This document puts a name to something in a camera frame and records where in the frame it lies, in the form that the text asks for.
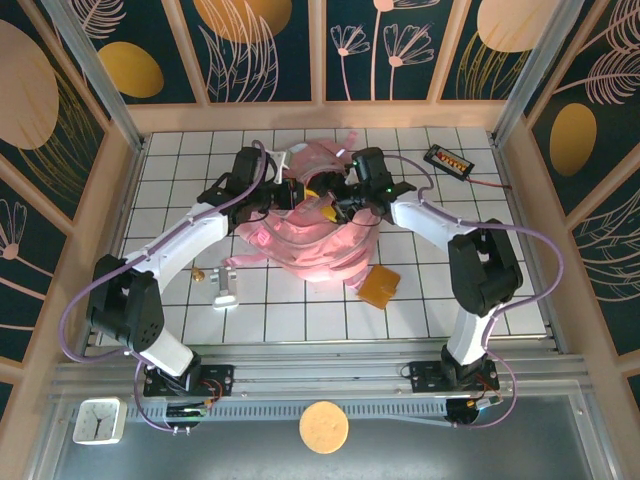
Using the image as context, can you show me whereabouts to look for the pink school backpack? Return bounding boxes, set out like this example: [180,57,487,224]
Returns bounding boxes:
[223,139,381,284]

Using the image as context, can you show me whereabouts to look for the yellow sponge block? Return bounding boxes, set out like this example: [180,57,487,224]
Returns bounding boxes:
[356,264,401,310]

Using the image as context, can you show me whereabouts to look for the black charger with yellow plugs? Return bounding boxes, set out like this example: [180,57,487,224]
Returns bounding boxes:
[423,144,475,180]

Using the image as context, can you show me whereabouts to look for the round cork disc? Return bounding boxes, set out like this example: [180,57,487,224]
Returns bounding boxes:
[298,400,350,455]

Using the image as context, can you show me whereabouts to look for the black round wiring port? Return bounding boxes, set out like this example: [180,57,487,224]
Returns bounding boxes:
[162,399,214,435]
[443,397,506,430]

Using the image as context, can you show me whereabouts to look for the white square alarm clock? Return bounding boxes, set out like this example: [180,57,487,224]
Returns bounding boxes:
[72,397,127,446]

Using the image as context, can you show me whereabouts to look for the red charger cable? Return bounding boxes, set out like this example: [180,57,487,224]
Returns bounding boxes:
[469,175,514,192]

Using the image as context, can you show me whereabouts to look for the silver metal bracket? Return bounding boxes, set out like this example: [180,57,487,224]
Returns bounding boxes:
[209,266,241,309]

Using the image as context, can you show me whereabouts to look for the aluminium mounting rail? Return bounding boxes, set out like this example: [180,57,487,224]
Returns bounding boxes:
[49,339,594,401]

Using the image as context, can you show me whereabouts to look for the aluminium frame post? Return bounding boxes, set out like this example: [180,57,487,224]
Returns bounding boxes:
[489,0,601,146]
[39,0,149,154]

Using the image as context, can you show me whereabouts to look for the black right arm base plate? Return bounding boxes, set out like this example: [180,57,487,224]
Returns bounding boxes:
[409,359,501,394]

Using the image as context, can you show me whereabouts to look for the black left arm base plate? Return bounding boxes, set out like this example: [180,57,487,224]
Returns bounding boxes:
[143,364,236,399]

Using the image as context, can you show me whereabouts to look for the grey slotted cable duct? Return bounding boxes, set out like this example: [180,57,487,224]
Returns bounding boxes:
[124,397,451,425]

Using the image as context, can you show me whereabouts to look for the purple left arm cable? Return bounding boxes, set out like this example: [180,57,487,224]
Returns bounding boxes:
[58,139,266,434]

